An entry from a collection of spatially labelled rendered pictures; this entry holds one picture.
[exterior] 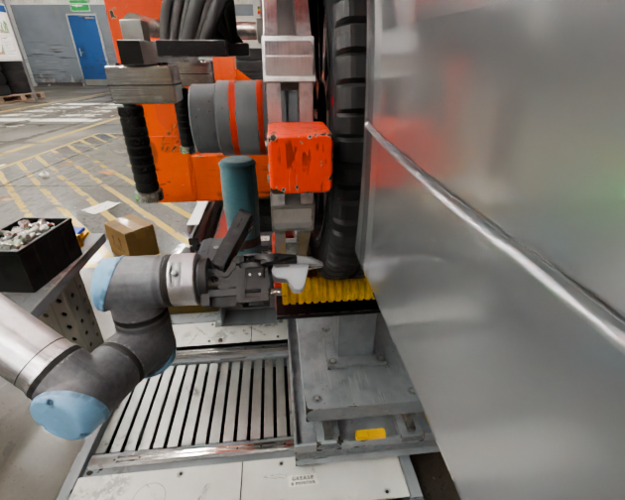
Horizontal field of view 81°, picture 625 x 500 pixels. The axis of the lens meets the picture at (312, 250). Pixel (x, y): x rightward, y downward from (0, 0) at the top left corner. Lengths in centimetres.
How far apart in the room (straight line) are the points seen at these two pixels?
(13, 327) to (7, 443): 79
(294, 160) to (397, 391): 71
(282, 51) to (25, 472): 120
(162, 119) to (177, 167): 15
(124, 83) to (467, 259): 53
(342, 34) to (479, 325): 38
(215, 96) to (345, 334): 64
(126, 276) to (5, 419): 93
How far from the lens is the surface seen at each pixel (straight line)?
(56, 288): 113
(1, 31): 1063
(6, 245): 111
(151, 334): 70
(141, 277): 64
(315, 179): 44
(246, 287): 61
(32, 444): 140
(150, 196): 65
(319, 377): 100
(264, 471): 103
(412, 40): 27
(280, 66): 51
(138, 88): 61
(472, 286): 19
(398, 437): 99
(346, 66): 47
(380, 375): 102
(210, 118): 73
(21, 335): 68
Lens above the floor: 96
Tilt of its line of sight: 28 degrees down
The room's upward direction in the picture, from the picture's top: straight up
